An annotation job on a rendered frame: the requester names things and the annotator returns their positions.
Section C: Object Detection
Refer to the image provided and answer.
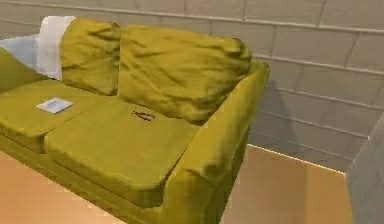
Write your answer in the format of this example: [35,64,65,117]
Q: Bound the olive yellow sofa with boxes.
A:
[0,17,271,224]

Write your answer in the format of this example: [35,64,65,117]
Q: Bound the small white book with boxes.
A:
[35,97,74,115]

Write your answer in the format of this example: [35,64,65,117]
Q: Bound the white throw cloth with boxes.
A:
[0,15,77,81]

